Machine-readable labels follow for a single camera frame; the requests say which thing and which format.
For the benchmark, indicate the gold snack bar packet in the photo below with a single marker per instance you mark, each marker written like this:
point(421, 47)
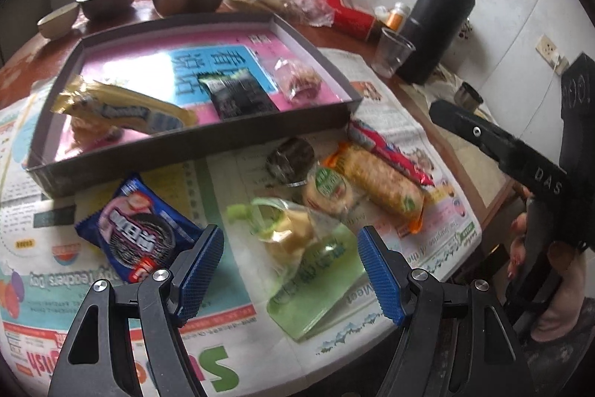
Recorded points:
point(139, 113)

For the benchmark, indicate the green translucent snack packet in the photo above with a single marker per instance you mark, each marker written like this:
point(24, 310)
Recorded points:
point(316, 285)

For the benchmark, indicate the clear plastic cup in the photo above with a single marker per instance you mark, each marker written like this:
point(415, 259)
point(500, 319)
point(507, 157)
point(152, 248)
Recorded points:
point(393, 53)

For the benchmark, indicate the red snack bar packet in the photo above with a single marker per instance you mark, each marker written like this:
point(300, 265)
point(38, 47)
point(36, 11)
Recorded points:
point(386, 150)

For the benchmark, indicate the orange cracker packet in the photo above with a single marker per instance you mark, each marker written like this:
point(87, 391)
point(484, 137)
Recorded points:
point(381, 183)

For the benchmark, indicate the dark beaded ornament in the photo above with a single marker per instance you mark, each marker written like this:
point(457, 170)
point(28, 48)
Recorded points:
point(465, 32)

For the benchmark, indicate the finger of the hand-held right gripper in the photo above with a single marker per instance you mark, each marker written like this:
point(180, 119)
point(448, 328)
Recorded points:
point(492, 146)

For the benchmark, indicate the white wall socket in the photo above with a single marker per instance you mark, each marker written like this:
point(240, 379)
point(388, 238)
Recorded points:
point(546, 47)

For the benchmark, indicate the grey cardboard box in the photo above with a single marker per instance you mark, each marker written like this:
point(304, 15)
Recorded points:
point(139, 155)

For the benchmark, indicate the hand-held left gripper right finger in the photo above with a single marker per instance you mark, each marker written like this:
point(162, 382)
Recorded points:
point(379, 276)

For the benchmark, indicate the clear pink snack packet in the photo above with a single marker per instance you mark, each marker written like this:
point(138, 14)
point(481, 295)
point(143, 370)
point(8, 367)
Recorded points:
point(297, 80)

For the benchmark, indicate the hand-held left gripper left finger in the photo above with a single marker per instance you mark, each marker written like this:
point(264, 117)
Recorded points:
point(200, 276)

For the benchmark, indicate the person's right hand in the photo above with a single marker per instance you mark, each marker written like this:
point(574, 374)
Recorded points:
point(517, 239)

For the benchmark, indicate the red tissue box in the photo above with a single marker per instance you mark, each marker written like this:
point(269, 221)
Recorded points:
point(353, 18)

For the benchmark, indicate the black thermos flask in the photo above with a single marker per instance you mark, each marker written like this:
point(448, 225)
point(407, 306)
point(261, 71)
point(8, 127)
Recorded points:
point(434, 20)

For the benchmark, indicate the white paper towel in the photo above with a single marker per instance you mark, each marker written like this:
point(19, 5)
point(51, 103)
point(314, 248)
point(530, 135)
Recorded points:
point(441, 83)

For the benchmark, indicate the orange pill bottle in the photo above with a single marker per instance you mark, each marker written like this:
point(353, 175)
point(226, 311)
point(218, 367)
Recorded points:
point(399, 18)

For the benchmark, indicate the black and green snack packet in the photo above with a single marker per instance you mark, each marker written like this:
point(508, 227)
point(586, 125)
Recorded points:
point(237, 94)

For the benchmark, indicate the small metal cup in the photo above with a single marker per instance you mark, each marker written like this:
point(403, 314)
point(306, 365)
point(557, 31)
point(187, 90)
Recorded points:
point(467, 97)

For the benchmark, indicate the blue cookie packet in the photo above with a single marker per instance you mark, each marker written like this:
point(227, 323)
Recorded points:
point(135, 229)

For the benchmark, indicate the person's right forearm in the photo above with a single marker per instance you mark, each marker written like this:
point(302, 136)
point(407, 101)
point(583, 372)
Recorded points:
point(565, 299)

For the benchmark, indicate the colourful newspaper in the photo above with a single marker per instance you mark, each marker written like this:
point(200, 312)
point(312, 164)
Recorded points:
point(232, 332)

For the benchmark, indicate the pink and blue booklet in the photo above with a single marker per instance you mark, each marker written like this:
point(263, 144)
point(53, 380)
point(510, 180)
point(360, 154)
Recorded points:
point(139, 67)

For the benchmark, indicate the clear flaky pastry packet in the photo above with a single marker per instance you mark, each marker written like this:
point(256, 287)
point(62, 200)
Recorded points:
point(88, 134)

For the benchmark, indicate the beige ceramic bowl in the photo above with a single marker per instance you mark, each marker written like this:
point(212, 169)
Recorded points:
point(58, 22)

